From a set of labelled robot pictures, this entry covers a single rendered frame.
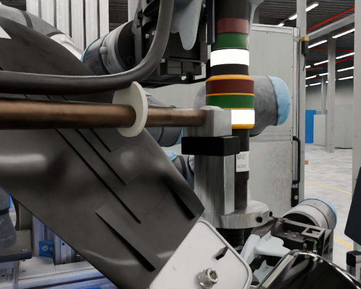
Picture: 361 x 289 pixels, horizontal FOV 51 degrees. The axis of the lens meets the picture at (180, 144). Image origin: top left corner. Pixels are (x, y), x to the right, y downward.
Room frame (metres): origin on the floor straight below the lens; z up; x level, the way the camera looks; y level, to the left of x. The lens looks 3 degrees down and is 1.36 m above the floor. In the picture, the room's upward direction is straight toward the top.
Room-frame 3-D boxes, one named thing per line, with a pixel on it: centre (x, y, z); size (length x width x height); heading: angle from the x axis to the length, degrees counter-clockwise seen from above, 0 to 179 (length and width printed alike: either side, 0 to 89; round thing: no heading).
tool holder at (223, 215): (0.33, -0.04, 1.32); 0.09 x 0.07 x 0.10; 146
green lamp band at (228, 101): (0.34, -0.04, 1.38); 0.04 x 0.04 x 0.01
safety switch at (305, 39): (2.53, -0.81, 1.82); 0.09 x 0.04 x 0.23; 111
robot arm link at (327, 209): (0.70, -0.25, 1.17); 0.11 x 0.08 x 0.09; 148
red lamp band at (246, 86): (0.34, -0.04, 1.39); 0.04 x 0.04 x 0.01
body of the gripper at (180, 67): (0.44, 0.02, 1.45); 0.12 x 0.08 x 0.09; 31
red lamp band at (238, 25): (0.34, -0.04, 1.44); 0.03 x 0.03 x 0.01
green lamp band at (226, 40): (0.34, -0.04, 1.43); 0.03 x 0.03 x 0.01
